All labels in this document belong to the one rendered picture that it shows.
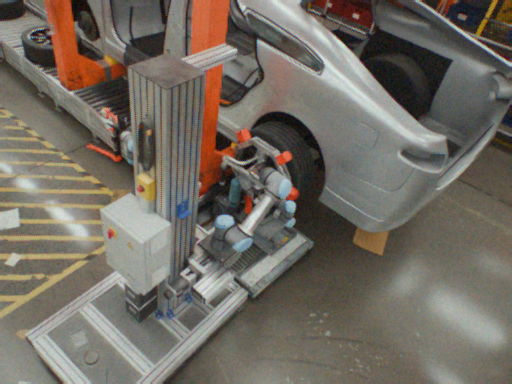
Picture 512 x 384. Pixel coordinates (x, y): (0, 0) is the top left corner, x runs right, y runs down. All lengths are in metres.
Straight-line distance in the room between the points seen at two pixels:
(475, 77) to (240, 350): 3.10
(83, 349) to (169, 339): 0.54
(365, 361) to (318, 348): 0.36
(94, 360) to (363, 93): 2.43
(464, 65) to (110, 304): 3.60
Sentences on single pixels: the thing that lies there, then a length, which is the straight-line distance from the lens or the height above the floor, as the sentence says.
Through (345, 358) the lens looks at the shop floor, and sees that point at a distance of 3.53.
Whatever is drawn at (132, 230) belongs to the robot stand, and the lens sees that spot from 2.35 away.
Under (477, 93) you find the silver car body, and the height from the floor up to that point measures 1.32.
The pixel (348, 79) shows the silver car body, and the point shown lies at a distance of 2.95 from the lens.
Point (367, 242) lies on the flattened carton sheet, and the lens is 4.31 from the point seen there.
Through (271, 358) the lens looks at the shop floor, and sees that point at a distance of 3.37.
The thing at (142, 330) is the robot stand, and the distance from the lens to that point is 3.18.
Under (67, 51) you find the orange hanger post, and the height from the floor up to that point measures 0.94.
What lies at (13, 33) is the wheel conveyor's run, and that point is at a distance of 6.79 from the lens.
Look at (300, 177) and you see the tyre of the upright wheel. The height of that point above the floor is 0.96.
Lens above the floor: 2.97
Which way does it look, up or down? 42 degrees down
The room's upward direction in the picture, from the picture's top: 11 degrees clockwise
